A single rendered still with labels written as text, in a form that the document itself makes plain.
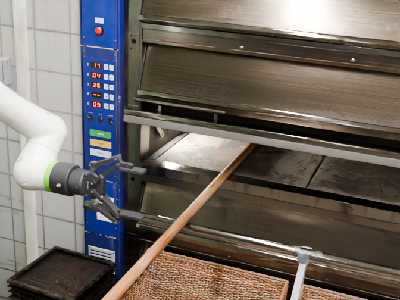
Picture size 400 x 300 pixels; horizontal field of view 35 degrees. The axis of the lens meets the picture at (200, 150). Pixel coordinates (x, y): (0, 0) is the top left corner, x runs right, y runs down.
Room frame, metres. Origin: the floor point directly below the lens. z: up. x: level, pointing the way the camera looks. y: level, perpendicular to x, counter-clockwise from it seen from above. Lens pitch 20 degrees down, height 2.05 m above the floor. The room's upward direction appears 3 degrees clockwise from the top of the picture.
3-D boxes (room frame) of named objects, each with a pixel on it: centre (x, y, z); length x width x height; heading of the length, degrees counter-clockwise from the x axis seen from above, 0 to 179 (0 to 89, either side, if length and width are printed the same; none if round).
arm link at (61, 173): (1.65, 0.37, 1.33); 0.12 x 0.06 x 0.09; 160
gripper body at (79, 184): (1.62, 0.30, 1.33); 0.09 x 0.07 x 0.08; 70
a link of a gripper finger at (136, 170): (1.57, 0.18, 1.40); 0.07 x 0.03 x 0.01; 70
